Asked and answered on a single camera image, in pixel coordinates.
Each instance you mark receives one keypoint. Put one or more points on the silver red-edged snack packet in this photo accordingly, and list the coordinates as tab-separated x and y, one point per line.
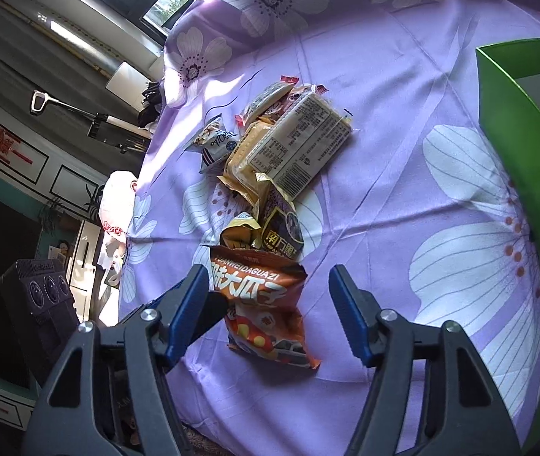
265	99

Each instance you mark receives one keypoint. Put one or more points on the white blue nut packet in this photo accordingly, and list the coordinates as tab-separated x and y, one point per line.
217	140

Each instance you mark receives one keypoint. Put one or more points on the yellow cake packet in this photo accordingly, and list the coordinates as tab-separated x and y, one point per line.
239	164

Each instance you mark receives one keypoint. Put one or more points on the red orange snack packet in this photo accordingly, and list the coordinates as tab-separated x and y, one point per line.
296	96

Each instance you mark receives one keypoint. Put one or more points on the purple floral bedsheet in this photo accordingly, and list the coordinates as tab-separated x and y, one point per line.
393	80

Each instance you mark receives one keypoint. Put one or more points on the dark purple snack packet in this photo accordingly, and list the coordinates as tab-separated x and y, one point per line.
281	228

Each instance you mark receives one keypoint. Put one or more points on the white board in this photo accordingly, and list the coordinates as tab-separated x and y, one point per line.
125	83

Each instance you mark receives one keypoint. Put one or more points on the white plastic bag red print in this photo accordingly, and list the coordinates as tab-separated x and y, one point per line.
118	194

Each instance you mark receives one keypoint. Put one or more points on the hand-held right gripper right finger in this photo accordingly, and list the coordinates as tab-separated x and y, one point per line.
350	313

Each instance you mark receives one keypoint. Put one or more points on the orange sunflower seed bag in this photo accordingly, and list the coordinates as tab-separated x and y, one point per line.
270	323

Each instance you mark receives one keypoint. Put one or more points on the black speaker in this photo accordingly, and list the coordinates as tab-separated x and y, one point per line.
37	294

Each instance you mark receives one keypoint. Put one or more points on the small yellow snack packet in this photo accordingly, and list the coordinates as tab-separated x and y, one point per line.
241	235

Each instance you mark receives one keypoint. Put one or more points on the white cabinet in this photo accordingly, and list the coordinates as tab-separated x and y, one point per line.
84	266

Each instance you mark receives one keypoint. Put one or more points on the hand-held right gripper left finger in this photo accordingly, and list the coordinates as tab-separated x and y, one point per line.
189	308

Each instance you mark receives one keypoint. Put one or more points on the pile of dark clothes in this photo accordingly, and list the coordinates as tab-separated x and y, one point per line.
148	104

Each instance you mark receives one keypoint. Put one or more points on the green cardboard box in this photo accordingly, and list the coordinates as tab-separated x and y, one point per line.
512	128

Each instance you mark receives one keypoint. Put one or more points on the clear cracker pack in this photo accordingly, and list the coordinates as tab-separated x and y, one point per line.
298	147

